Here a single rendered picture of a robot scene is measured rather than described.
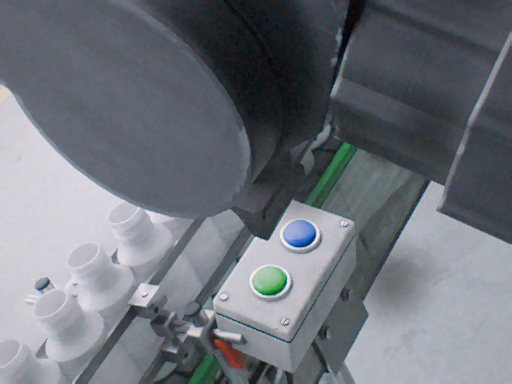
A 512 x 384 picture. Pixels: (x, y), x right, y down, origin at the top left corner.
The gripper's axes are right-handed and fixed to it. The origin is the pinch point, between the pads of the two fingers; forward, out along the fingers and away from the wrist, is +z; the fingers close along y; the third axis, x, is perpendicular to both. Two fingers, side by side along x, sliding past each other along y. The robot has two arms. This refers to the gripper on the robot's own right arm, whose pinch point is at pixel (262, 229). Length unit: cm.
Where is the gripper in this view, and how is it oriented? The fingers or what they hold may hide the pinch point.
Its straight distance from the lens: 86.8
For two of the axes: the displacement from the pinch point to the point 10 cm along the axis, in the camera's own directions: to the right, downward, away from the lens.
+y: -4.8, 6.9, -5.5
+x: 8.8, 3.1, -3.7
